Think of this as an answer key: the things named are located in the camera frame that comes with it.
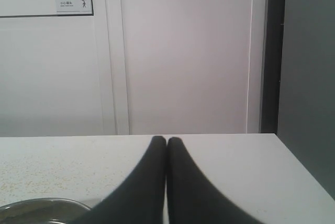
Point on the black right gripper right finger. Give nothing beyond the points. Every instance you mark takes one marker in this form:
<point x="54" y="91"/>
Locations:
<point x="192" y="198"/>

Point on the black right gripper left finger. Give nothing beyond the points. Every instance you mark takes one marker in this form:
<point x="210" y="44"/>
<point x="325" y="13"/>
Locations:
<point x="140" y="197"/>

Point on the round steel mesh sieve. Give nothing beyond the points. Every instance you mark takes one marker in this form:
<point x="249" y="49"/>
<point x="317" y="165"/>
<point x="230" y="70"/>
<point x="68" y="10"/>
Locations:
<point x="43" y="210"/>

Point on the white cabinet behind table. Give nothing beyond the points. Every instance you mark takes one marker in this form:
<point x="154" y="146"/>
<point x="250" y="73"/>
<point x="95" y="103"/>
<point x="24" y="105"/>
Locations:
<point x="133" y="67"/>

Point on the white warning sign label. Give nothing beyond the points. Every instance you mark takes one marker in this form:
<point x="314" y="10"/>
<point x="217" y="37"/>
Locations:
<point x="74" y="7"/>

